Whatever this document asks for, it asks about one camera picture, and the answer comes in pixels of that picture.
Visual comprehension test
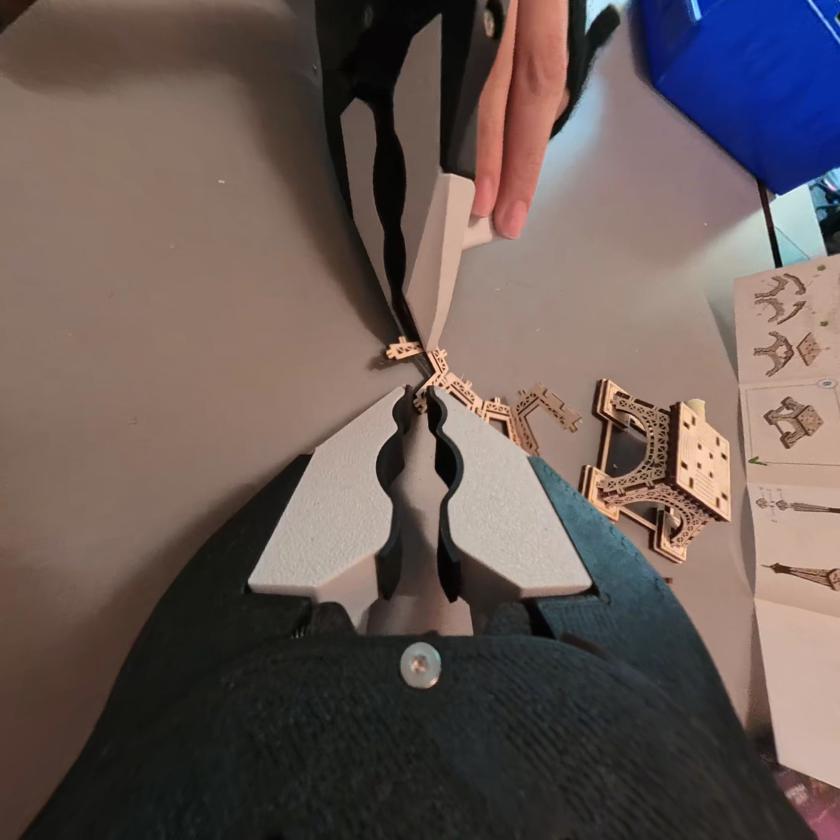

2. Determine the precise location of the person's left hand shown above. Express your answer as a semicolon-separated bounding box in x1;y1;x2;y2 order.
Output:
471;0;573;241

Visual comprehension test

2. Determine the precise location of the wooden lattice arch piece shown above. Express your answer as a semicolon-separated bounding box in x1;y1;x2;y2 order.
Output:
386;336;490;435

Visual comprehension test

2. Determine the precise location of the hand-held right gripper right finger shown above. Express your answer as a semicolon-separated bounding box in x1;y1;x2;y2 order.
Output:
428;386;593;635

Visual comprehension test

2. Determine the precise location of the blue box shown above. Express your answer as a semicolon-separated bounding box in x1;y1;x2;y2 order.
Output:
629;0;840;196

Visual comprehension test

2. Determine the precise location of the paper instruction sheet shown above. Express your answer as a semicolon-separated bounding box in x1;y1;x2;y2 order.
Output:
731;252;840;788

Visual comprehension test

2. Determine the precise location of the black pole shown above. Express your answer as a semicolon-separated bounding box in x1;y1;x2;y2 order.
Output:
755;176;786;270

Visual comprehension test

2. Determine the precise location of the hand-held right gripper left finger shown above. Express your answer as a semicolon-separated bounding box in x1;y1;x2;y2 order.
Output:
247;385;414;635

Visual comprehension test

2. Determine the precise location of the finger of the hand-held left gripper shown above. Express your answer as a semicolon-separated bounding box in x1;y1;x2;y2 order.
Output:
402;172;511;350
338;95;424;349

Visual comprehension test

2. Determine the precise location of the wooden tower base model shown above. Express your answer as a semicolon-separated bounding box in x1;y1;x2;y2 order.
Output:
579;377;733;567

